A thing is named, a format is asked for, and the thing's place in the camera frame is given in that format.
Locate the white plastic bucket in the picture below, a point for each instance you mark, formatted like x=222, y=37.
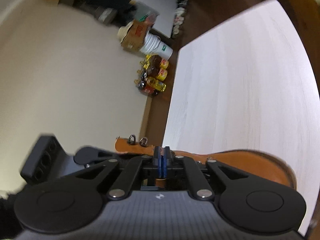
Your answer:
x=154, y=46

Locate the cooking oil bottles cluster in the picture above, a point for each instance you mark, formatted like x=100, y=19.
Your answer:
x=151, y=75

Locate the white shoe cabinet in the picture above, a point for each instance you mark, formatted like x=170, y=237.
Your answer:
x=166, y=15

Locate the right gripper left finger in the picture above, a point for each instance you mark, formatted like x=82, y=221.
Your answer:
x=133, y=171

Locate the tan leather boot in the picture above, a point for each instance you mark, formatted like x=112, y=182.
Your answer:
x=254, y=162

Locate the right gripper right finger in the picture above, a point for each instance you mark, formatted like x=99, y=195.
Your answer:
x=182, y=172

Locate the brown cardboard box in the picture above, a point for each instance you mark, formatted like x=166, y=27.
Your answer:
x=132, y=36

